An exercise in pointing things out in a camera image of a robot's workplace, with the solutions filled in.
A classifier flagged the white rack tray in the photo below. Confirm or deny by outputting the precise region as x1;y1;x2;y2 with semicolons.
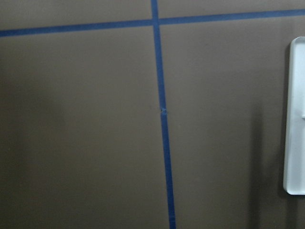
283;37;305;195

